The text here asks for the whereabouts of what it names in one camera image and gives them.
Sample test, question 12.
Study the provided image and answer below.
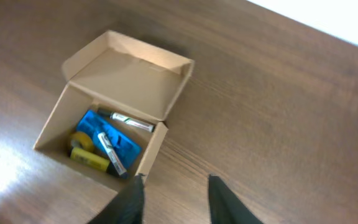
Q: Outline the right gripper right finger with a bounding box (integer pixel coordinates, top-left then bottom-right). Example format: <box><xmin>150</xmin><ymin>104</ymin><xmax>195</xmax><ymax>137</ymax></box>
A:
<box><xmin>208</xmin><ymin>175</ymin><xmax>263</xmax><ymax>224</ymax></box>

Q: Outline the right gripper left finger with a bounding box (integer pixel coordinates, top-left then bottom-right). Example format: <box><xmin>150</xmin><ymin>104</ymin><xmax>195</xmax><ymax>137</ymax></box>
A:
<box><xmin>88</xmin><ymin>174</ymin><xmax>145</xmax><ymax>224</ymax></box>

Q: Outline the blue plastic block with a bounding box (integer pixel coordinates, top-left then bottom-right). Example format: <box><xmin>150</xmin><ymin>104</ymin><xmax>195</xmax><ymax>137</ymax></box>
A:
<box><xmin>76</xmin><ymin>110</ymin><xmax>142</xmax><ymax>170</ymax></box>

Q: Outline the blue cap white marker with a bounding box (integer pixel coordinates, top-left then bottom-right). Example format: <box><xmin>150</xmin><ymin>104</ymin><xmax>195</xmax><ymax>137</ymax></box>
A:
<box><xmin>98</xmin><ymin>132</ymin><xmax>128</xmax><ymax>179</ymax></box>

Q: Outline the yellow highlighter pen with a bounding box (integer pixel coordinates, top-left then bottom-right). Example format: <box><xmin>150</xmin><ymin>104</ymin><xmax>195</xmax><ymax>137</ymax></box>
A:
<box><xmin>70</xmin><ymin>147</ymin><xmax>118</xmax><ymax>177</ymax></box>

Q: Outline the yellow tape roll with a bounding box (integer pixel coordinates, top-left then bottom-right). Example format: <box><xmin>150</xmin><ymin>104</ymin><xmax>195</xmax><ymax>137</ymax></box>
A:
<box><xmin>68</xmin><ymin>131</ymin><xmax>95</xmax><ymax>153</ymax></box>

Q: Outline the black cap white marker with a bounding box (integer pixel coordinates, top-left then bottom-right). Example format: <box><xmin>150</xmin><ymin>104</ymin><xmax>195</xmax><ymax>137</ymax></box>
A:
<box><xmin>97</xmin><ymin>108</ymin><xmax>155</xmax><ymax>133</ymax></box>

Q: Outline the brown cardboard box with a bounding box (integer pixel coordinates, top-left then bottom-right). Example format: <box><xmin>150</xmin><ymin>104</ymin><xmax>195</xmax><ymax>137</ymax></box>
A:
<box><xmin>34</xmin><ymin>30</ymin><xmax>195</xmax><ymax>191</ymax></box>

